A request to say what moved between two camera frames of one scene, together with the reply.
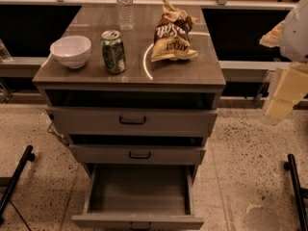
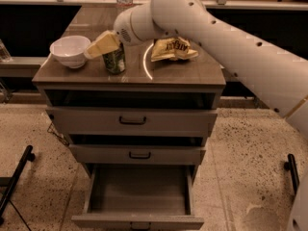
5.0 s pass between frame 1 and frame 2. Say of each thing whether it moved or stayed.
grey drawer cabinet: stayed
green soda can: moved
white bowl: stayed
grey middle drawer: stayed
